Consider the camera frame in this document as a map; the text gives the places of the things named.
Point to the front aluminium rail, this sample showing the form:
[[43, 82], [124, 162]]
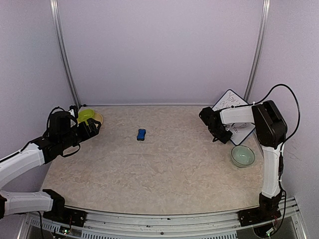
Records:
[[221, 225]]

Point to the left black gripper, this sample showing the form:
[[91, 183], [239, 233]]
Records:
[[94, 131]]

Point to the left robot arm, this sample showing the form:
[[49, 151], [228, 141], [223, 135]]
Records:
[[35, 153]]

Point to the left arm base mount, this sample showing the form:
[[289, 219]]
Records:
[[65, 215]]

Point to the aluminium frame post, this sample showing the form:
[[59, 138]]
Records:
[[258, 48], [62, 49]]

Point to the left aluminium frame post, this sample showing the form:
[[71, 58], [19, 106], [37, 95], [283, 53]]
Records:
[[62, 49]]

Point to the small blue-framed whiteboard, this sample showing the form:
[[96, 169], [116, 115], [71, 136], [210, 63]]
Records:
[[240, 130]]

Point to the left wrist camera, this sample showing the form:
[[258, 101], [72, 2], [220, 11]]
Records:
[[73, 111]]

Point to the right aluminium frame post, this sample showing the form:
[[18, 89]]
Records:
[[258, 48]]

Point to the pale green glass bowl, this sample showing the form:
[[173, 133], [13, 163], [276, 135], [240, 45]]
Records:
[[242, 156]]

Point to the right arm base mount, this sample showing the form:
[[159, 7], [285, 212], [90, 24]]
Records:
[[258, 215]]

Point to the blue whiteboard eraser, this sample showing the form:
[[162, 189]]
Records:
[[141, 134]]

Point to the lime green bowl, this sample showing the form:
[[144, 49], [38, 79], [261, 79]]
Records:
[[84, 115]]

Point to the beige plate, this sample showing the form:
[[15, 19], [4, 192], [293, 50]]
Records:
[[98, 117]]

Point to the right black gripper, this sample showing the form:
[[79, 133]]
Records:
[[225, 138]]

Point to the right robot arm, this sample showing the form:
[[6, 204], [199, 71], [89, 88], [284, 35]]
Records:
[[271, 130]]

